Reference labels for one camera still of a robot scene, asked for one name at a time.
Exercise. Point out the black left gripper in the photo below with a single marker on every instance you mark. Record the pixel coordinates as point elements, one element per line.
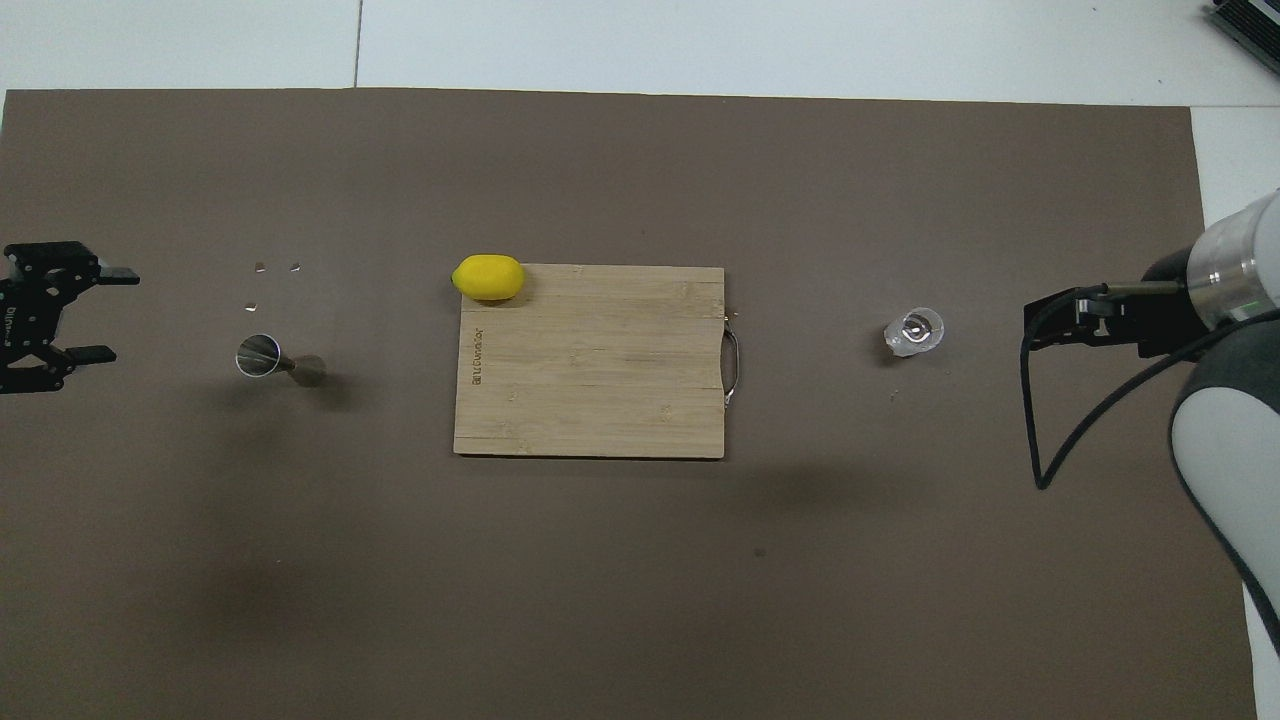
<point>22,318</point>

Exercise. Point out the grey ribbed metal device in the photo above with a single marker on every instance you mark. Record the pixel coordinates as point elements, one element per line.
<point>1248,22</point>

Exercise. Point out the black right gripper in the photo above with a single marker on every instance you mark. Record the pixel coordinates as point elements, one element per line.
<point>1165,315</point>

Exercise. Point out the bamboo cutting board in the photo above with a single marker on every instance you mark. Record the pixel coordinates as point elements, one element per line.
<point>590,370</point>

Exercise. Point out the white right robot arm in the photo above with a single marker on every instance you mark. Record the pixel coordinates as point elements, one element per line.
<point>1230,450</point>

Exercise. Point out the small clear glass cup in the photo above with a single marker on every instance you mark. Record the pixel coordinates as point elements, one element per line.
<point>914,331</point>

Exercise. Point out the brown table mat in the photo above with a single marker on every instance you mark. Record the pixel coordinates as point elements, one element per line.
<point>300,550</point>

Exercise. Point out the yellow lemon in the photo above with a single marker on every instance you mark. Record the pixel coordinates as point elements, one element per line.
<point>488,278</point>

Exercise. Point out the steel double jigger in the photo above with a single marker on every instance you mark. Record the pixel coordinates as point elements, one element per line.
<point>260,355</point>

